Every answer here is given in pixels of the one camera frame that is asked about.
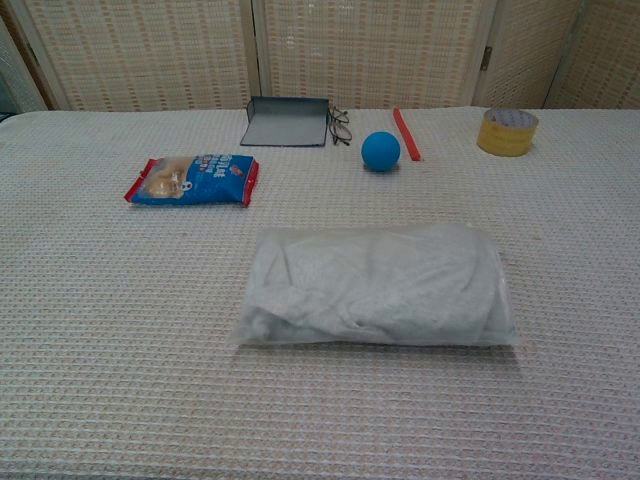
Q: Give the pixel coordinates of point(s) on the white woven tablecloth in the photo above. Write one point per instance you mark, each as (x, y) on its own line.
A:
(150, 325)

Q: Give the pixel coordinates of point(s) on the metal screen hinge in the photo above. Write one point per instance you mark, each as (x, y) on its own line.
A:
(488, 55)

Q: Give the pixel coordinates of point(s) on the grey open glasses case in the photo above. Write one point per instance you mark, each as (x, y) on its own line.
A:
(285, 132)

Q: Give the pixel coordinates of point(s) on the thin-framed eyeglasses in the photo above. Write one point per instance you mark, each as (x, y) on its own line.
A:
(341, 131)

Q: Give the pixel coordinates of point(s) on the red flat strip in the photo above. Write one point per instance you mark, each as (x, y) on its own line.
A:
(407, 135)

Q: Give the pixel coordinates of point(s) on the yellow tape roll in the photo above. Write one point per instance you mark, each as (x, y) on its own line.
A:
(505, 137)

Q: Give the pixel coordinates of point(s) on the blue snack packet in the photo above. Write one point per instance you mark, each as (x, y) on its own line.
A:
(210, 182)

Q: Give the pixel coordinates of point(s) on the clear plastic zip bag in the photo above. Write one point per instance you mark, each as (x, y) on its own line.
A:
(490, 250)

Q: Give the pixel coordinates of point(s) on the blue ball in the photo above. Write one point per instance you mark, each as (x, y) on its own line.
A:
(381, 151)

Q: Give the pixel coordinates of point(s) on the light grey cloth garment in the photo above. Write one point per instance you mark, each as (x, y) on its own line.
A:
(370, 290)

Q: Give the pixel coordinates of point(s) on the woven folding screen panel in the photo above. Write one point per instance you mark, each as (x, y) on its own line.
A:
(370, 50)
(140, 50)
(525, 50)
(605, 55)

